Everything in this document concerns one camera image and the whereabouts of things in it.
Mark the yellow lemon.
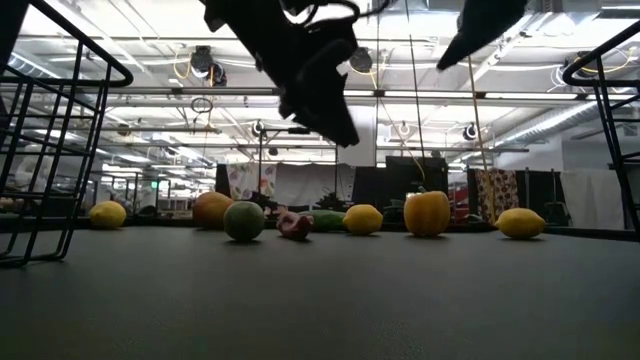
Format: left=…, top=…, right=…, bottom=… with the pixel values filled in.
left=88, top=200, right=128, bottom=230
left=494, top=207, right=547, bottom=240
left=342, top=203, right=385, bottom=237

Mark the black hanging cable loop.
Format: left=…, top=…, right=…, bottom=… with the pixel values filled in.
left=189, top=96, right=215, bottom=115

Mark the black hanging power cable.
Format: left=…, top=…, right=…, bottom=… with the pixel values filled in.
left=403, top=0, right=428, bottom=169

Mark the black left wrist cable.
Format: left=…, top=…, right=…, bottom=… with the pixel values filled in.
left=279, top=0, right=394, bottom=29

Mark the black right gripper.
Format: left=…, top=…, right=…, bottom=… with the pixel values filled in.
left=435, top=0, right=530, bottom=72

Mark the white square column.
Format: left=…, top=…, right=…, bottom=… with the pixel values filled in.
left=338, top=103, right=380, bottom=169

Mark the silver ventilation duct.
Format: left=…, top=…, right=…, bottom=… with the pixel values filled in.
left=492, top=101, right=604, bottom=150

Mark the black wire basket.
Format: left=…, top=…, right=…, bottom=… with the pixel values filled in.
left=0, top=0, right=135, bottom=270
left=561, top=19, right=640, bottom=236

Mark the yellow orange hanging cable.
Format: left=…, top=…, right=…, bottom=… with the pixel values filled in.
left=466, top=54, right=496, bottom=224

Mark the yellow bell pepper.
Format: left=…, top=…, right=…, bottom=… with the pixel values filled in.
left=403, top=186, right=452, bottom=237

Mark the long ceiling light strip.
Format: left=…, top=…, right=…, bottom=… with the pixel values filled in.
left=342, top=88, right=581, bottom=101

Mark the floral hanging cloth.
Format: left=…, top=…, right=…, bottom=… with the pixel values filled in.
left=225, top=163, right=278, bottom=202

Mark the green cucumber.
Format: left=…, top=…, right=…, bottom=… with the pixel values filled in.
left=299, top=209, right=348, bottom=233

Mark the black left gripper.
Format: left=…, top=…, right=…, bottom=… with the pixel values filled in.
left=202, top=0, right=361, bottom=149

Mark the white hanging cloth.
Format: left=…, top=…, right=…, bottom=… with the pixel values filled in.
left=274, top=163, right=357, bottom=208
left=558, top=168, right=627, bottom=231

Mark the brown patterned hanging cloth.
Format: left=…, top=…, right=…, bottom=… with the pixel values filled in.
left=473, top=168, right=521, bottom=211

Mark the black partition panel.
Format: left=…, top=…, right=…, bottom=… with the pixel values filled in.
left=352, top=155, right=450, bottom=211
left=517, top=169, right=565, bottom=227

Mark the green lime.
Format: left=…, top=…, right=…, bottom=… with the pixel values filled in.
left=222, top=200, right=266, bottom=243

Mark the red chili pepper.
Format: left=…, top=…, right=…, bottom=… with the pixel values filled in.
left=276, top=210, right=316, bottom=241

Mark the orange red mango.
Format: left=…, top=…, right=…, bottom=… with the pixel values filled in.
left=192, top=191, right=236, bottom=231

